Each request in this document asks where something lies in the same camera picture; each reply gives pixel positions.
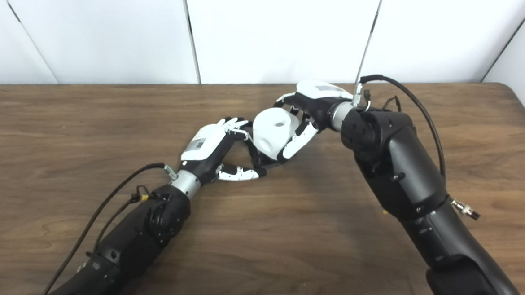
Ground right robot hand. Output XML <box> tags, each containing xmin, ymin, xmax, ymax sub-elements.
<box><xmin>270</xmin><ymin>79</ymin><xmax>357</xmax><ymax>167</ymax></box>

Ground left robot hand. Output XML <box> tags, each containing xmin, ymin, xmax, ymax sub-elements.
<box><xmin>177</xmin><ymin>114</ymin><xmax>264</xmax><ymax>189</ymax></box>

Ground round white piece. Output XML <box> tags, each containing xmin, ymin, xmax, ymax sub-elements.
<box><xmin>251</xmin><ymin>106</ymin><xmax>302</xmax><ymax>161</ymax></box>

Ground black flanged holder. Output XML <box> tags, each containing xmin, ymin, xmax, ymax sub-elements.
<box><xmin>243</xmin><ymin>140</ymin><xmax>290</xmax><ymax>179</ymax></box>

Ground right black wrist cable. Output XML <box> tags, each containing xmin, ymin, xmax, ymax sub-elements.
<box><xmin>346</xmin><ymin>73</ymin><xmax>488</xmax><ymax>221</ymax></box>

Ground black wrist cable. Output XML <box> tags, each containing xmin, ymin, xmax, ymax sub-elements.
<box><xmin>346</xmin><ymin>73</ymin><xmax>488</xmax><ymax>221</ymax></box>
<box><xmin>39</xmin><ymin>156</ymin><xmax>179</xmax><ymax>295</ymax></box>

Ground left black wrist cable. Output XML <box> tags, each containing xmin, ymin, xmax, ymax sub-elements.
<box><xmin>39</xmin><ymin>156</ymin><xmax>179</xmax><ymax>295</ymax></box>

